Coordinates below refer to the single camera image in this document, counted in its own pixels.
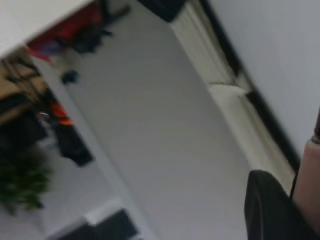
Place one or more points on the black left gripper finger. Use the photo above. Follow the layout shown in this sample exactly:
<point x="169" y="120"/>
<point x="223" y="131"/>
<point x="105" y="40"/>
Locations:
<point x="270" y="215"/>

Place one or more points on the black flat device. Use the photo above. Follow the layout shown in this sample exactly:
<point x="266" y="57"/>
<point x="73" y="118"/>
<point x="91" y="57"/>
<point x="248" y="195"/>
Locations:
<point x="107" y="227"/>

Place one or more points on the black bag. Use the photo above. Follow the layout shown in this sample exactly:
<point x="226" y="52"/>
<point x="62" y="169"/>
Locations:
<point x="72" y="145"/>

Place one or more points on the orange object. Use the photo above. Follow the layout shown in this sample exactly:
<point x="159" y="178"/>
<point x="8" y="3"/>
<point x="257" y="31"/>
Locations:
<point x="61" y="115"/>

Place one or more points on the small dark blue item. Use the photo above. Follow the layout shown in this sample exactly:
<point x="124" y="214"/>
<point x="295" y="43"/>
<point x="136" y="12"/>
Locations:
<point x="70" y="77"/>

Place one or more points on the green potted plant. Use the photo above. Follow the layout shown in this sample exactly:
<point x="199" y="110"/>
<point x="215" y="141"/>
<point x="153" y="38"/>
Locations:
<point x="22" y="182"/>

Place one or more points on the red cloth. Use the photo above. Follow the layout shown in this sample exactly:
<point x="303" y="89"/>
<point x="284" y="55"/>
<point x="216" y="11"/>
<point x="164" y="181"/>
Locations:
<point x="72" y="27"/>

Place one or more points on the brown cardboard box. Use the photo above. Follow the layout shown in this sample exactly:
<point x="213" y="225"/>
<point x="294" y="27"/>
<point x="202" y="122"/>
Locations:
<point x="15" y="95"/>

